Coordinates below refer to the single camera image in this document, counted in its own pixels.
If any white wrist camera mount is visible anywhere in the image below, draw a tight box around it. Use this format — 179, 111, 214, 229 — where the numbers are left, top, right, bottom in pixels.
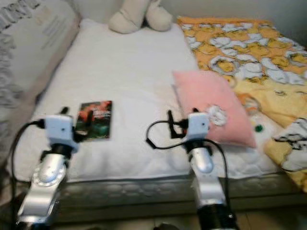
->
44, 114, 80, 154
186, 111, 211, 142

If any pink pillow with white print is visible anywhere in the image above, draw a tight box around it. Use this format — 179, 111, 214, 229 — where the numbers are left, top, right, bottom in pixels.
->
172, 70, 258, 150

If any white quilted mattress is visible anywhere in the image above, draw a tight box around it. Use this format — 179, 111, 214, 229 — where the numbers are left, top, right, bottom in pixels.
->
10, 18, 307, 221

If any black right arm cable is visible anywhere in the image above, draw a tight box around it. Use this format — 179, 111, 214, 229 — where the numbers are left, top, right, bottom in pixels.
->
146, 119, 229, 202

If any grey patterned headboard cushion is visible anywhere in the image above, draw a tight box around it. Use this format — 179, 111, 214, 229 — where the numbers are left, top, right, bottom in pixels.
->
0, 0, 81, 179

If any dark paperback book red cover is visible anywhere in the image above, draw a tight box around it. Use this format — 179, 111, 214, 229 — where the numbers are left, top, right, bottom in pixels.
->
79, 100, 114, 140

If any yellow egg cartoon blanket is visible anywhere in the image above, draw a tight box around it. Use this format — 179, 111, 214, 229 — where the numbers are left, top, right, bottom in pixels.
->
177, 16, 307, 192

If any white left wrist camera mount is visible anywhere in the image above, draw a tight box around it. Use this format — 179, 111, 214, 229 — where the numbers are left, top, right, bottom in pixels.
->
44, 114, 80, 154

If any beige plush toy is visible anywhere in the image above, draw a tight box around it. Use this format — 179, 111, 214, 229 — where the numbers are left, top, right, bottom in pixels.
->
108, 0, 174, 35

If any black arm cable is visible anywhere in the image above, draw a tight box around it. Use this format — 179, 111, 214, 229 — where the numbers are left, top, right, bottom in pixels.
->
146, 119, 229, 202
9, 119, 47, 227

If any clear bottle with orange label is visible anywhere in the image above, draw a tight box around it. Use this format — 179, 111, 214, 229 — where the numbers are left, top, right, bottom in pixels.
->
244, 95, 265, 133

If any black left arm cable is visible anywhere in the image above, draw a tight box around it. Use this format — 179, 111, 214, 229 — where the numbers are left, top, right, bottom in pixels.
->
9, 119, 47, 227

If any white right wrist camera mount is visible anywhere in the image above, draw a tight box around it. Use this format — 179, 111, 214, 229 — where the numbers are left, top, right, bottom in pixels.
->
186, 111, 211, 142

